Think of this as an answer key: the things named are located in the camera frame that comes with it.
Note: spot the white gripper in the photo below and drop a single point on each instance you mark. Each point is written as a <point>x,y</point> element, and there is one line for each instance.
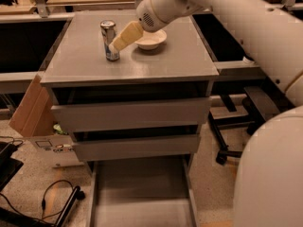
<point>150,15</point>

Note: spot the silver blue redbull can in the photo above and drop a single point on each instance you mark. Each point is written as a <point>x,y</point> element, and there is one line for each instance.
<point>108,32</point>

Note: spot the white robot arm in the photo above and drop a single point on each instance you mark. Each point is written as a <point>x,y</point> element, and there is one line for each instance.
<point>269,182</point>

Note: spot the grey drawer cabinet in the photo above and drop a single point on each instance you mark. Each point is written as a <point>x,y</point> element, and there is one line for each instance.
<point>79,73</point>

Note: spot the grey top drawer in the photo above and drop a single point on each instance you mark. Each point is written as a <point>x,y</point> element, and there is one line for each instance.
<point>132,115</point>

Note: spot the grey middle drawer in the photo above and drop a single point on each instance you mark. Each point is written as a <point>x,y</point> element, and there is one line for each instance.
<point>136,147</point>

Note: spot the grey open bottom drawer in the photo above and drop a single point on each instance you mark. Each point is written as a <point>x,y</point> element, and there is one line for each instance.
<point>142,192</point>

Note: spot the white paper bowl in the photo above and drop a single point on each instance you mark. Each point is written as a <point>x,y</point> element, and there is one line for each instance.
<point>150,41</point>

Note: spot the brown cardboard box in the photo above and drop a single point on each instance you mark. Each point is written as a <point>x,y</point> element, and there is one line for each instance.
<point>34,120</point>

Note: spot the black office chair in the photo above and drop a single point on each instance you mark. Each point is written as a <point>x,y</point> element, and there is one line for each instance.
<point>260,108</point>

